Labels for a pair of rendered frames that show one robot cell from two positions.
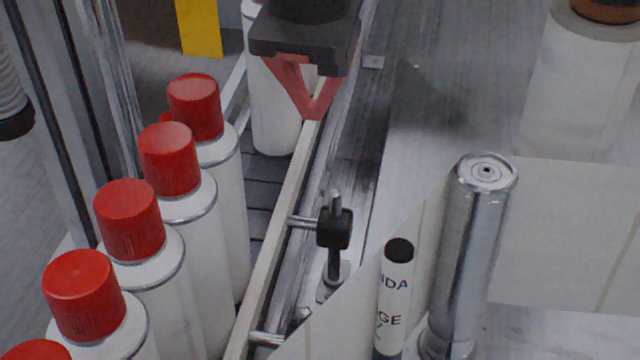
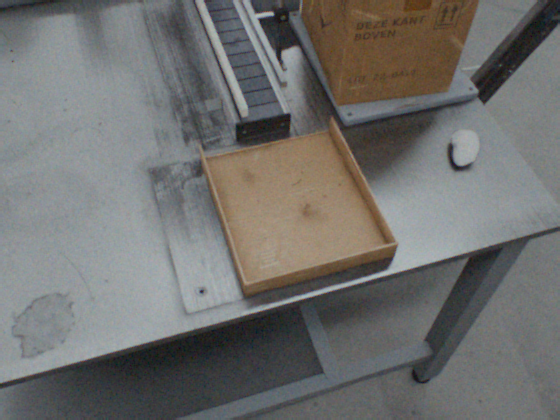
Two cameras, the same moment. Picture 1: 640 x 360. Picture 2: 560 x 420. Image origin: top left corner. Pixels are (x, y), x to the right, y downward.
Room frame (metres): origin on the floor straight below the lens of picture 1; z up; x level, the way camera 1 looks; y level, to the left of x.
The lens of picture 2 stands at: (1.97, -0.48, 1.68)
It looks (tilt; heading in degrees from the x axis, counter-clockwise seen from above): 53 degrees down; 147
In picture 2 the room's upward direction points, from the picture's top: 4 degrees clockwise
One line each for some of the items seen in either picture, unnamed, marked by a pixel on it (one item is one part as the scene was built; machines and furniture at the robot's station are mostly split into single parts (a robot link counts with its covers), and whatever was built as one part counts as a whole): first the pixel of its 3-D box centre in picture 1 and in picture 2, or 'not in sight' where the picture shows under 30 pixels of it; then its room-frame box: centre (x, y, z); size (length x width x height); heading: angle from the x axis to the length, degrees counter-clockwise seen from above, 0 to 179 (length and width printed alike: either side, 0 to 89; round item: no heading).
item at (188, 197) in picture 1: (188, 252); not in sight; (0.31, 0.09, 0.98); 0.05 x 0.05 x 0.20
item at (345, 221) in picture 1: (334, 238); not in sight; (0.40, -0.01, 0.89); 0.03 x 0.03 x 0.12; 79
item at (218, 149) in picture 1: (210, 200); not in sight; (0.36, 0.08, 0.98); 0.05 x 0.05 x 0.20
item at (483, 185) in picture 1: (464, 271); not in sight; (0.30, -0.10, 0.97); 0.05 x 0.05 x 0.19
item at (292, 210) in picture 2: not in sight; (292, 198); (1.45, -0.13, 0.85); 0.30 x 0.26 x 0.04; 169
